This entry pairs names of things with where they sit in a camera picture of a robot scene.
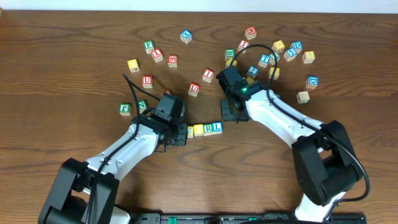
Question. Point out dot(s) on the green J block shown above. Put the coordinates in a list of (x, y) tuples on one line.
[(125, 109)]

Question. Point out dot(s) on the red U block centre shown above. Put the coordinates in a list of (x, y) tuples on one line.
[(193, 89)]

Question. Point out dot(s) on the red I block centre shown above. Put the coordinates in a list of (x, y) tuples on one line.
[(208, 75)]

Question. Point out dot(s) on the blue P block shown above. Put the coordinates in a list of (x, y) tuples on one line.
[(277, 96)]

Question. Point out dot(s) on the yellow block centre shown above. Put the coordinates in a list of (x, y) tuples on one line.
[(231, 62)]

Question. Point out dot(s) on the blue D block right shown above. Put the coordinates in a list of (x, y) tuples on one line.
[(312, 82)]

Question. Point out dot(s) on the red i block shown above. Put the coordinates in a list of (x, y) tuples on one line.
[(208, 75), (242, 45)]

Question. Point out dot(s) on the yellow S block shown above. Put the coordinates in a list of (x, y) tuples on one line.
[(249, 80)]

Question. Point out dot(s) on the yellow 8 block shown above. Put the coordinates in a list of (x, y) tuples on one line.
[(308, 57)]

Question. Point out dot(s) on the yellow block hammer side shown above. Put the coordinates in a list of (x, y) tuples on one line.
[(274, 73)]

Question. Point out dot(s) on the green Z block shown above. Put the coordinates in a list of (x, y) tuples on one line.
[(274, 57)]

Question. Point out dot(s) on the blue d block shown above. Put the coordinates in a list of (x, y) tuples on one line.
[(312, 82), (296, 46)]

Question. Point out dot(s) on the blue L block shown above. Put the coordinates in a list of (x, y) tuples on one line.
[(217, 127)]

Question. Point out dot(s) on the green N block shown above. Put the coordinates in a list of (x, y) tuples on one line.
[(142, 106)]

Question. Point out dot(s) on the red E block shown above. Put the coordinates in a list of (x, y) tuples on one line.
[(173, 61)]

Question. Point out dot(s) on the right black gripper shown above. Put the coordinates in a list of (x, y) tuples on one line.
[(228, 110)]

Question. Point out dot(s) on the plain wood L block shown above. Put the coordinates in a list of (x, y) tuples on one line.
[(303, 97)]

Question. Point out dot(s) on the blue D block upper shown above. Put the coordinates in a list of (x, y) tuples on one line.
[(296, 46)]

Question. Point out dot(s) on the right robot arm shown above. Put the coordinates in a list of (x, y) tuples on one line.
[(325, 163)]

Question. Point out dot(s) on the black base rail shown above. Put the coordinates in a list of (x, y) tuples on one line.
[(155, 218)]

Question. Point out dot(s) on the red block top right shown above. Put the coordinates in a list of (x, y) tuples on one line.
[(250, 33)]

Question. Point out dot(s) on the blue T block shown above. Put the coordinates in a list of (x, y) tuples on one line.
[(264, 60)]

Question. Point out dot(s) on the red I block upper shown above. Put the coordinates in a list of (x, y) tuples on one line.
[(242, 45)]

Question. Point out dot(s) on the blue X block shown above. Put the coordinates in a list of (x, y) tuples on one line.
[(186, 36)]

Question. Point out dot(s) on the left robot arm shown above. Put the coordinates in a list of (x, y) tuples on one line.
[(85, 192)]

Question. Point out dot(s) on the yellow C block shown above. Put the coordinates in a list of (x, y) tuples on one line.
[(190, 132)]

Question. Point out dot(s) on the red U block left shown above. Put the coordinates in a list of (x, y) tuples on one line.
[(147, 82)]

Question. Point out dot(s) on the red u block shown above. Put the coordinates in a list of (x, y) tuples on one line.
[(193, 89), (147, 82)]

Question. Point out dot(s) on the green B block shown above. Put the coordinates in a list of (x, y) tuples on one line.
[(229, 53)]

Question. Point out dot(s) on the blue 5 block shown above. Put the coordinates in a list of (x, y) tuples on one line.
[(290, 54)]

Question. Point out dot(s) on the yellow block upper right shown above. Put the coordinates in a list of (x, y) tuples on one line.
[(278, 46)]

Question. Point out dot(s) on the red X block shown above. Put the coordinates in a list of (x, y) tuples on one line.
[(157, 55)]

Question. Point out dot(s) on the yellow O block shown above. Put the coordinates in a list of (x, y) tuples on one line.
[(198, 130)]

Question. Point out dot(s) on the green R block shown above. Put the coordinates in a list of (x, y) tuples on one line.
[(207, 129)]

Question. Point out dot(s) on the yellow block far left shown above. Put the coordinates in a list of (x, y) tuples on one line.
[(133, 65)]

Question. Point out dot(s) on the green F block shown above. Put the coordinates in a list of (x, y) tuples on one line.
[(149, 46)]

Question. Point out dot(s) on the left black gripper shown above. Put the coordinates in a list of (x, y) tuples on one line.
[(181, 134)]

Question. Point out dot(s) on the blue 2 block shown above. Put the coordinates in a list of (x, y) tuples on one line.
[(252, 72)]

